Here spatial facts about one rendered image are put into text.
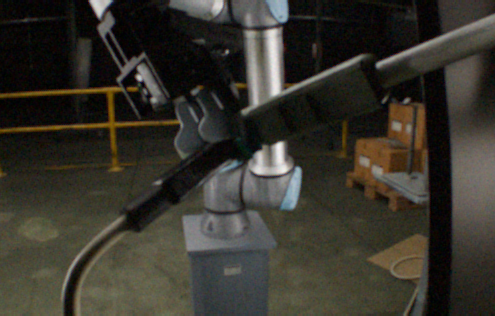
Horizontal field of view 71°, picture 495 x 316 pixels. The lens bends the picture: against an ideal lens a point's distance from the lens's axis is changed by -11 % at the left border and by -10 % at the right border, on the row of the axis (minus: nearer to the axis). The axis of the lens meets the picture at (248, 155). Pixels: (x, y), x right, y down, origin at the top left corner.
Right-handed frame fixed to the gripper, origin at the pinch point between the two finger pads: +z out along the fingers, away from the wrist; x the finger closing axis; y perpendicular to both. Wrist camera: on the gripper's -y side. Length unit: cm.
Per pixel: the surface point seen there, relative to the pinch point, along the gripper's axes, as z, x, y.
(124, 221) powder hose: -0.8, 0.5, 16.7
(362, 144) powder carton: 100, -161, -287
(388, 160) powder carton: 112, -126, -257
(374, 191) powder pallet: 138, -153, -257
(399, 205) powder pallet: 149, -126, -241
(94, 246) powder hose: -0.6, 0.4, 20.3
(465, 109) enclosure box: 7.9, 22.2, -13.0
